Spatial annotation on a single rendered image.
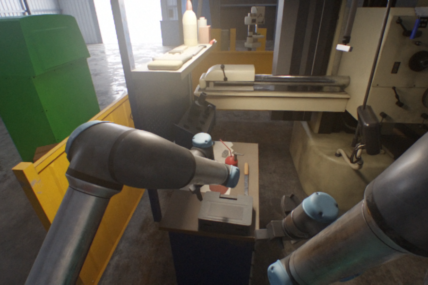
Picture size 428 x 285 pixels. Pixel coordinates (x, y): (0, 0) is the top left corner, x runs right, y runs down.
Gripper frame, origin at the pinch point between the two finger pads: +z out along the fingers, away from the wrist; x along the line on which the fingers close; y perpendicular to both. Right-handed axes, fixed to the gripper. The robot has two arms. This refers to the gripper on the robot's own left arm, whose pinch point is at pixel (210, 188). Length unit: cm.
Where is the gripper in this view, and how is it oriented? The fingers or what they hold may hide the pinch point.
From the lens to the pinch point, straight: 111.9
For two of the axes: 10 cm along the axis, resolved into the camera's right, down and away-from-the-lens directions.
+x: -7.8, 4.7, -4.2
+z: 1.1, 7.5, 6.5
